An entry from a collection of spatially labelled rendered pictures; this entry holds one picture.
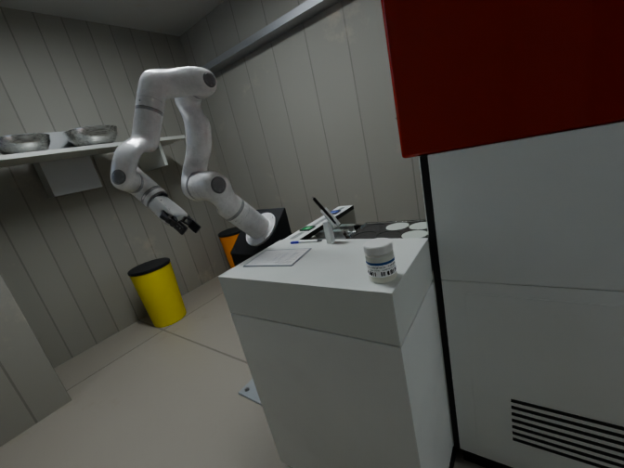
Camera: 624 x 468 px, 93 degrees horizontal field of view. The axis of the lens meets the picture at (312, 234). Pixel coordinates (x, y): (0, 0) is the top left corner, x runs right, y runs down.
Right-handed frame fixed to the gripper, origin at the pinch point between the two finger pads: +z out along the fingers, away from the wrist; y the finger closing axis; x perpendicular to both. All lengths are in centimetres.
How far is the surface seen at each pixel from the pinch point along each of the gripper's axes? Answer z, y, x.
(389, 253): 52, 28, 39
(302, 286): 41.9, 19.3, 16.5
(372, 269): 52, 27, 33
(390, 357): 70, 26, 20
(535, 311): 96, 11, 53
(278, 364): 54, 2, -15
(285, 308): 42.8, 13.0, 6.2
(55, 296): -107, -132, -180
